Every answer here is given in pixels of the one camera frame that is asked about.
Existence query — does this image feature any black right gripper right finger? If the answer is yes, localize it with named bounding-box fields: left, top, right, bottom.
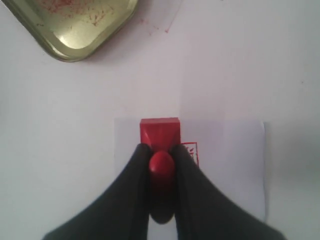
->
left=170, top=144, right=285, bottom=240

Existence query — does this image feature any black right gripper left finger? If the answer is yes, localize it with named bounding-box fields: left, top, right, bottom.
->
left=44, top=143, right=152, bottom=240

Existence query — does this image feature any red plastic stamp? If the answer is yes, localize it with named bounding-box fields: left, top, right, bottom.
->
left=139, top=117, right=181, bottom=225

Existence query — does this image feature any white paper sheet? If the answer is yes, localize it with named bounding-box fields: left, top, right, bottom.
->
left=114, top=118, right=266, bottom=221

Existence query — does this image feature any gold tin lid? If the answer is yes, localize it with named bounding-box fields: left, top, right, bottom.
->
left=3, top=0, right=138, bottom=62

